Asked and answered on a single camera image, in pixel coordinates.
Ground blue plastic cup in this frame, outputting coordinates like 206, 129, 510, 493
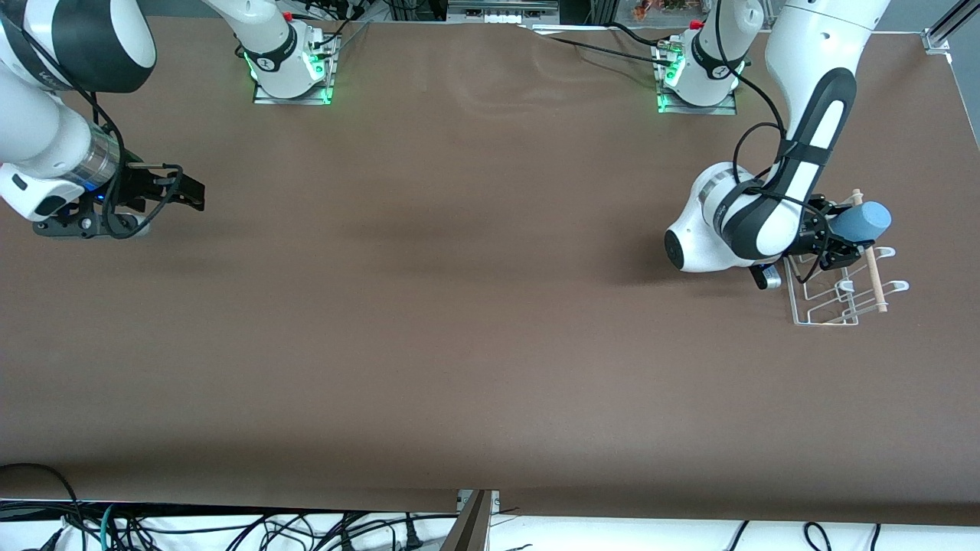
831, 201, 893, 244

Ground brown table cover sheet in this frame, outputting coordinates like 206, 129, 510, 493
0, 15, 980, 527

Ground white power strip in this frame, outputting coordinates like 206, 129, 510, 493
448, 0, 560, 25

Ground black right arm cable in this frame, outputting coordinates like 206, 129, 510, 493
0, 23, 185, 240

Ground white wire cup rack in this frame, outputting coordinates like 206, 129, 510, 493
785, 189, 910, 328

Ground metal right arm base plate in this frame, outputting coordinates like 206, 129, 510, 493
253, 27, 335, 106

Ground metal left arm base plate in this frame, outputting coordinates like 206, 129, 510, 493
655, 42, 737, 116

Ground aluminium frame profile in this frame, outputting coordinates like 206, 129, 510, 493
923, 0, 980, 54

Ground black table cable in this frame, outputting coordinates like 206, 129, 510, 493
605, 21, 675, 47
547, 35, 671, 67

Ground black floor cable loop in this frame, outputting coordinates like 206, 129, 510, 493
0, 462, 87, 551

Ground metal table bracket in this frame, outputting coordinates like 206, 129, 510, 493
440, 490, 500, 551

